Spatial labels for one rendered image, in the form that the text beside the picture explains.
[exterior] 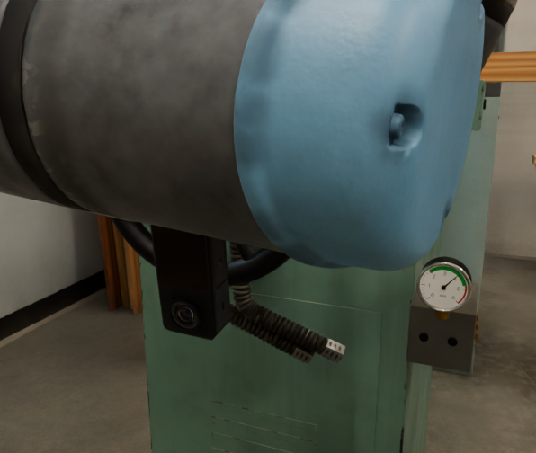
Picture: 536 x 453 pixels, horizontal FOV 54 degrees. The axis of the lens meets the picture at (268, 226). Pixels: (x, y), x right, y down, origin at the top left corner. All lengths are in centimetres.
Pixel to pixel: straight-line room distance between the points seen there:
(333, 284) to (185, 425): 38
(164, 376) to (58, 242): 143
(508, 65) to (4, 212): 172
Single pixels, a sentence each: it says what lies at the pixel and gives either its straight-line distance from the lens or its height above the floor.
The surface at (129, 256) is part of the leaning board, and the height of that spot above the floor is 25.
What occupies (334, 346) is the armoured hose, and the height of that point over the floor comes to 57.
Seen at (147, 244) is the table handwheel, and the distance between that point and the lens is 64.
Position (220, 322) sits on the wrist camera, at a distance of 38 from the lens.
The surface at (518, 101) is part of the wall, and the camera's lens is 312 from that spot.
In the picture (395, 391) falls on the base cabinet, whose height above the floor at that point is 47.
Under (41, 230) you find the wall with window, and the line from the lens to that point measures 224.
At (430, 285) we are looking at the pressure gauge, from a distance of 67.
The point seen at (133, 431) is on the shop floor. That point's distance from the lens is 157.
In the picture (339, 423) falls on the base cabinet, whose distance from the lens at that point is 86.
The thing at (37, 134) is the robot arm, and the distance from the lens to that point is 17.
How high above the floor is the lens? 88
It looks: 14 degrees down
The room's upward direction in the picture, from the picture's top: straight up
